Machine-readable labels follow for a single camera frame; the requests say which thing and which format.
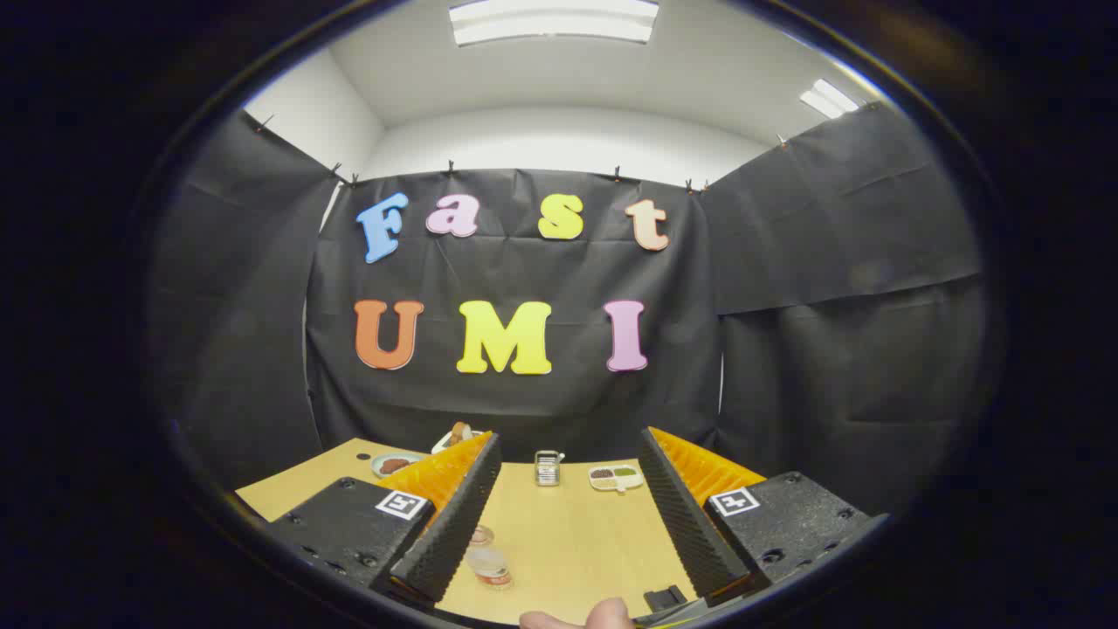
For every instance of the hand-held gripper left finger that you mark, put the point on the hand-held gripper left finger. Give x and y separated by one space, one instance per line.
454 533

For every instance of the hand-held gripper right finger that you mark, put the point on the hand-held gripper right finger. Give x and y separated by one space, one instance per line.
690 524

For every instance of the clear plastic juice bottle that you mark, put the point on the clear plastic juice bottle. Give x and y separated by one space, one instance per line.
489 563

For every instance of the white divided dish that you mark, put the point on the white divided dish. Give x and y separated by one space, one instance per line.
615 478

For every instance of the white toaster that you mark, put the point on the white toaster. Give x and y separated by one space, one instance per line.
444 444

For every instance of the pale green plate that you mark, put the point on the pale green plate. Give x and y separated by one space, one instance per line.
378 470

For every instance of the wooden table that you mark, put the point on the wooden table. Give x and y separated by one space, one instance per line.
576 542

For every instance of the black backdrop cloth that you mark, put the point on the black backdrop cloth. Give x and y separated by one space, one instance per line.
524 262

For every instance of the small ceiling light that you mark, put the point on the small ceiling light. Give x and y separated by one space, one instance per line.
830 98

